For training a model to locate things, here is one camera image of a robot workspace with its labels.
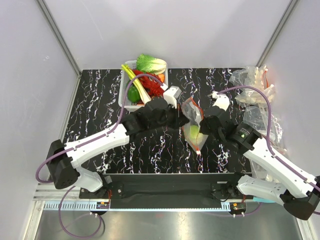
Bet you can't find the purple floor cable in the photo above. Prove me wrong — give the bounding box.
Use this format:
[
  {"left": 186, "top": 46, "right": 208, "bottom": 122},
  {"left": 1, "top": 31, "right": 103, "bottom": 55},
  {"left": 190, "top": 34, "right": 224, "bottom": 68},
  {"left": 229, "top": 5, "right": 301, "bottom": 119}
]
[{"left": 57, "top": 185, "right": 107, "bottom": 238}]

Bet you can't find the napa cabbage toy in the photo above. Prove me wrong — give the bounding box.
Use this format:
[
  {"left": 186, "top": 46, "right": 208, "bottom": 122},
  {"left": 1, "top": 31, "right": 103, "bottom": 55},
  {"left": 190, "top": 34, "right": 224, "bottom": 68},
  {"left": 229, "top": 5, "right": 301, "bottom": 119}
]
[{"left": 136, "top": 54, "right": 167, "bottom": 75}]

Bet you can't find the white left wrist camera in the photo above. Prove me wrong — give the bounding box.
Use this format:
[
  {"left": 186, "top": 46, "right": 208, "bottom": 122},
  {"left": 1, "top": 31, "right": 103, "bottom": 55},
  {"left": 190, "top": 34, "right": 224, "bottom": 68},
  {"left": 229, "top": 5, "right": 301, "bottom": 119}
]
[{"left": 163, "top": 86, "right": 182, "bottom": 109}]

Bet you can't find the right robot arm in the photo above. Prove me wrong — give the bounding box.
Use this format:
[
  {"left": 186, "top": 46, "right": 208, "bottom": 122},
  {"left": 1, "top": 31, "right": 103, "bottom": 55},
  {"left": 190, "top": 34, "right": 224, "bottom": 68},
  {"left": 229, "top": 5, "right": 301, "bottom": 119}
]
[{"left": 200, "top": 106, "right": 320, "bottom": 221}]

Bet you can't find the white slotted cable duct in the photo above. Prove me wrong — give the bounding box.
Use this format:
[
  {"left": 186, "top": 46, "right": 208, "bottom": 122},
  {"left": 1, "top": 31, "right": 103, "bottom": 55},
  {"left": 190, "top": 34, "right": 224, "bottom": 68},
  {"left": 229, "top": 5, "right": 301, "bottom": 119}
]
[{"left": 44, "top": 200, "right": 231, "bottom": 212}]

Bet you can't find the green leek toy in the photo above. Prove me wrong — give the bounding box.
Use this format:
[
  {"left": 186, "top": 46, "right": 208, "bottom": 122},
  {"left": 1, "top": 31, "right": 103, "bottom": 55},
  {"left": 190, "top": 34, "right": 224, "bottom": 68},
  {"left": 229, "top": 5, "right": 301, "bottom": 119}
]
[{"left": 121, "top": 64, "right": 151, "bottom": 104}]

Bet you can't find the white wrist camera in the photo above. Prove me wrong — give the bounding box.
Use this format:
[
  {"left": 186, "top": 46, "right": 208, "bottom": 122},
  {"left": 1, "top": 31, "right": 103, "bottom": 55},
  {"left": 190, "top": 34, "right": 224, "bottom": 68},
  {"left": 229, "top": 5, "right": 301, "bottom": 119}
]
[
  {"left": 163, "top": 86, "right": 182, "bottom": 109},
  {"left": 211, "top": 91, "right": 230, "bottom": 111}
]

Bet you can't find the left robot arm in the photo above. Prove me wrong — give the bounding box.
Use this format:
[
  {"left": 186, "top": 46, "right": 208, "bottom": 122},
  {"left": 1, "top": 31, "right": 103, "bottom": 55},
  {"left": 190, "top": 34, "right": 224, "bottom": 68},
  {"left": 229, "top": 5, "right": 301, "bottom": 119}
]
[{"left": 46, "top": 97, "right": 189, "bottom": 198}]

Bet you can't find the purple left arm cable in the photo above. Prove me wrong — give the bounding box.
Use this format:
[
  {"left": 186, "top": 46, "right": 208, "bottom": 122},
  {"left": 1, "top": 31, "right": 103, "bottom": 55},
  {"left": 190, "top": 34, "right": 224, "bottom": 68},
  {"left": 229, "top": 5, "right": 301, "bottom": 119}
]
[{"left": 36, "top": 72, "right": 169, "bottom": 185}]

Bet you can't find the clear zip bag orange zipper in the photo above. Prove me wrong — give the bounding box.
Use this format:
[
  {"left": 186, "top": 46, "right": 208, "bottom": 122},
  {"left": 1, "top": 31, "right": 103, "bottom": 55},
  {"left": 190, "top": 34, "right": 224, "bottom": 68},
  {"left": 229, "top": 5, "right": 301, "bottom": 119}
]
[{"left": 181, "top": 97, "right": 208, "bottom": 155}]

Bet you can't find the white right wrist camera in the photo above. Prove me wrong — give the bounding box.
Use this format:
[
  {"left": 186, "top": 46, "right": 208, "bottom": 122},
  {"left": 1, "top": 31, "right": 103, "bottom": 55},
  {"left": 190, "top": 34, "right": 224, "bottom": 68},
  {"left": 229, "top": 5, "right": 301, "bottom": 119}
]
[{"left": 211, "top": 91, "right": 230, "bottom": 111}]

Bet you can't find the round green cabbage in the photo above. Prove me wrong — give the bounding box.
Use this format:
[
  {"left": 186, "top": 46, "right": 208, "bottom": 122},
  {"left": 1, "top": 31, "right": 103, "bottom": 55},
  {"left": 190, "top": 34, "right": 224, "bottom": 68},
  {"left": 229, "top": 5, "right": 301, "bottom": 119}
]
[{"left": 187, "top": 125, "right": 203, "bottom": 141}]

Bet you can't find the aluminium frame post left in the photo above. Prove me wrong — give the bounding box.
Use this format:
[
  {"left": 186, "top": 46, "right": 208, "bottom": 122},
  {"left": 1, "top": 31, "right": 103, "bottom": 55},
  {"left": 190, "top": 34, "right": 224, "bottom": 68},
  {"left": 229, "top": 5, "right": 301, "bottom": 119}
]
[{"left": 35, "top": 0, "right": 82, "bottom": 78}]

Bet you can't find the aluminium frame post right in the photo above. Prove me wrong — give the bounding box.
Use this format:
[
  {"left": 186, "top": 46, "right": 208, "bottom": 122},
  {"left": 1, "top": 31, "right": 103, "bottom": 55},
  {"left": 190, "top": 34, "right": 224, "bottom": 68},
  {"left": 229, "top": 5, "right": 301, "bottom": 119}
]
[{"left": 255, "top": 0, "right": 300, "bottom": 68}]

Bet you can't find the teal zip bag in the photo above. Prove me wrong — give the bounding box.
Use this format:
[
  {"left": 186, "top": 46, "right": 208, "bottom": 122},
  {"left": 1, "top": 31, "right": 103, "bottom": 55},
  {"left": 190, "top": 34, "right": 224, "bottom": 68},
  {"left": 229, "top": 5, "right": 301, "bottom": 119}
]
[{"left": 252, "top": 196, "right": 275, "bottom": 203}]

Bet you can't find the aluminium frame post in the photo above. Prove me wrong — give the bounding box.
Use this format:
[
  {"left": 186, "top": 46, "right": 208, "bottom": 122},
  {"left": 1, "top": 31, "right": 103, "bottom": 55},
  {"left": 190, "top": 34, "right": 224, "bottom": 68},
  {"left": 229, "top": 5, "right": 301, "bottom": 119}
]
[
  {"left": 35, "top": 0, "right": 82, "bottom": 78},
  {"left": 255, "top": 0, "right": 300, "bottom": 68}
]

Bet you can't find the pile of clear bags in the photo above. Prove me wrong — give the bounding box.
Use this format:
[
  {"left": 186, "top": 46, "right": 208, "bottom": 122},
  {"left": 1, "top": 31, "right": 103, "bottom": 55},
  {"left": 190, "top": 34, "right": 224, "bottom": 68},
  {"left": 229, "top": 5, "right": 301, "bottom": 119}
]
[{"left": 229, "top": 65, "right": 287, "bottom": 183}]

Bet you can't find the orange carrot piece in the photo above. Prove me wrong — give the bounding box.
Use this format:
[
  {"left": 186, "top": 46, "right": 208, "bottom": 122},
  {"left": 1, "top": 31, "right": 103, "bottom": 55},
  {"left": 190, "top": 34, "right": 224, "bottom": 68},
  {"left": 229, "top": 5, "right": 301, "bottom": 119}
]
[{"left": 158, "top": 73, "right": 165, "bottom": 83}]

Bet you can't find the green bell pepper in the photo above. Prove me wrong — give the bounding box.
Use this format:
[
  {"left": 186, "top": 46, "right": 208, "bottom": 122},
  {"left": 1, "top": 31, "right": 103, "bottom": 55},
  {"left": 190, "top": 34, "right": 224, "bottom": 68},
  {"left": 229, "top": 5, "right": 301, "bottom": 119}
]
[{"left": 127, "top": 85, "right": 141, "bottom": 104}]

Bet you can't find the red toy lobster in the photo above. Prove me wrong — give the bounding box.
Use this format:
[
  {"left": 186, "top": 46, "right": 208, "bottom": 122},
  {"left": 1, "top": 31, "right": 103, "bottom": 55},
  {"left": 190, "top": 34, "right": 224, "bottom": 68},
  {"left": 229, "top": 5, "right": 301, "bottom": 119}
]
[{"left": 132, "top": 69, "right": 164, "bottom": 98}]

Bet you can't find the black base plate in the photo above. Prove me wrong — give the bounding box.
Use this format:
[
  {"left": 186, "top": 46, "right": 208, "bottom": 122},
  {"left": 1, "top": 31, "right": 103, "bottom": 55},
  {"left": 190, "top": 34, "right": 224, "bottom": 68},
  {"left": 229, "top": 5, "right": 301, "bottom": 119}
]
[{"left": 78, "top": 172, "right": 253, "bottom": 201}]

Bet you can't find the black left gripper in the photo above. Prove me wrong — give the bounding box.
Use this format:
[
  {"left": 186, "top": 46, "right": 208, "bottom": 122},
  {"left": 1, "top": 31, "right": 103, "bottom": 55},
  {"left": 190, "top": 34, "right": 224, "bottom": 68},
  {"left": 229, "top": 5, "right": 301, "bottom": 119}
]
[{"left": 149, "top": 101, "right": 190, "bottom": 131}]

